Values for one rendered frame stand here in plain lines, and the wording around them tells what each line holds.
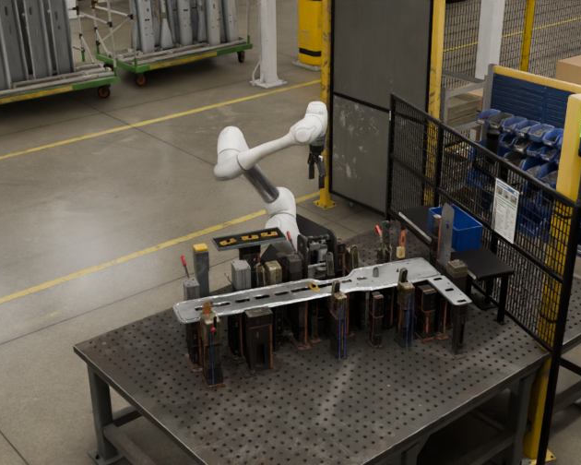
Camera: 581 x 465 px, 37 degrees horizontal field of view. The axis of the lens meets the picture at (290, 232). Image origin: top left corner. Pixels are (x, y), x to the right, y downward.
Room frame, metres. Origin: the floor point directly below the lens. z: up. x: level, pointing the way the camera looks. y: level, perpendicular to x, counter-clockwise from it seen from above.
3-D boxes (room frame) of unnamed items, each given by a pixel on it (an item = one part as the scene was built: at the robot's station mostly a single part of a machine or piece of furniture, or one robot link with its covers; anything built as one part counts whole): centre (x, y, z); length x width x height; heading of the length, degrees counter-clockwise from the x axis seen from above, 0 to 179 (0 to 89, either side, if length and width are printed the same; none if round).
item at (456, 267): (3.99, -0.86, 0.88); 0.08 x 0.08 x 0.36; 20
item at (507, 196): (4.11, -1.11, 1.30); 0.23 x 0.02 x 0.31; 20
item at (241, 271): (3.90, 0.25, 0.90); 0.13 x 0.10 x 0.41; 20
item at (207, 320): (3.48, 0.37, 0.88); 0.15 x 0.11 x 0.36; 20
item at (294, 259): (4.03, -0.02, 0.89); 0.13 x 0.11 x 0.38; 20
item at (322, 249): (4.08, -0.14, 0.94); 0.18 x 0.13 x 0.49; 110
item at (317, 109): (4.11, -0.13, 1.80); 0.13 x 0.11 x 0.16; 162
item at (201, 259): (4.00, 0.46, 0.92); 0.08 x 0.08 x 0.44; 20
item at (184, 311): (3.84, -0.10, 1.00); 1.38 x 0.22 x 0.02; 110
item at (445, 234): (4.09, -0.81, 1.17); 0.12 x 0.01 x 0.34; 20
